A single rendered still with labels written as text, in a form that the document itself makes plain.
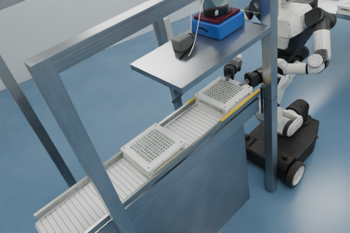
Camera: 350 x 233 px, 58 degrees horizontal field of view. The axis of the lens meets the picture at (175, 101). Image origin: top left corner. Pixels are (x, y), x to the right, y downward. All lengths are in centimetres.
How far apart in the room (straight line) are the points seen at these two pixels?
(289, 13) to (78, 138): 148
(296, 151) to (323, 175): 27
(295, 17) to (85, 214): 158
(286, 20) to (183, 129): 92
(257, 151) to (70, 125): 180
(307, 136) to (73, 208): 188
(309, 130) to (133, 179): 168
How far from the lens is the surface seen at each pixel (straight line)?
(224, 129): 175
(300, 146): 267
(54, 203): 165
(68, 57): 98
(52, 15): 489
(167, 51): 159
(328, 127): 311
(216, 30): 158
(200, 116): 182
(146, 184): 150
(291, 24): 207
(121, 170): 165
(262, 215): 247
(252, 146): 263
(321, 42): 198
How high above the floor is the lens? 209
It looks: 36 degrees down
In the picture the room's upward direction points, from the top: 14 degrees counter-clockwise
